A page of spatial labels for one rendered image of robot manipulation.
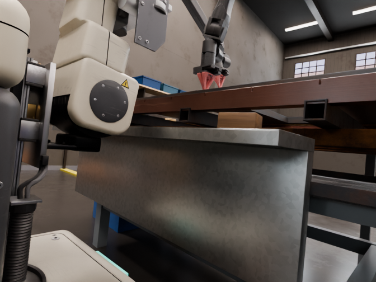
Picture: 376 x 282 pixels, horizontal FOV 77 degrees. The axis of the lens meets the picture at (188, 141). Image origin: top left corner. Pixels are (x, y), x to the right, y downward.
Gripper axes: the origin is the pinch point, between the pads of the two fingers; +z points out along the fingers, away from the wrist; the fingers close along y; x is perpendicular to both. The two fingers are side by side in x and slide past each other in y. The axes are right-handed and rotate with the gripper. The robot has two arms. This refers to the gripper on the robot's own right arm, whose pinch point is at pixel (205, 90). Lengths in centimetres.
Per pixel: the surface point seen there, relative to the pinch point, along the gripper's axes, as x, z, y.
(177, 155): 14.7, 26.5, -3.1
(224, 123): 22.4, 15.6, -27.8
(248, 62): -703, -295, 431
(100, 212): 7, 67, 66
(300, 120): -59, 4, -17
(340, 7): -858, -492, 181
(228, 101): 10.2, 7.3, -19.4
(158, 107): 10.5, 8.0, 16.2
